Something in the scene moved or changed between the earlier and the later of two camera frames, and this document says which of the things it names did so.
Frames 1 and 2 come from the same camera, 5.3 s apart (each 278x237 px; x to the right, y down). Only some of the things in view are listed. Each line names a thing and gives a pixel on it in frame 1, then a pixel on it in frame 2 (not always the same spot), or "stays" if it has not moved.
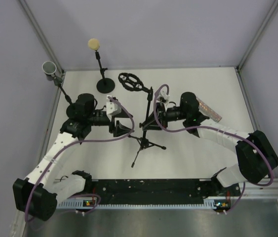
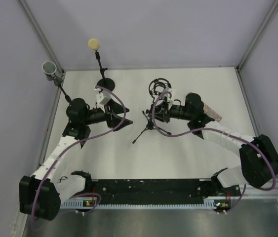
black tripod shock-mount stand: (131, 83) to (157, 87)
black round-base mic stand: (105, 85) stays
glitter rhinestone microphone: (206, 110) stays
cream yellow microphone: (94, 44) stays
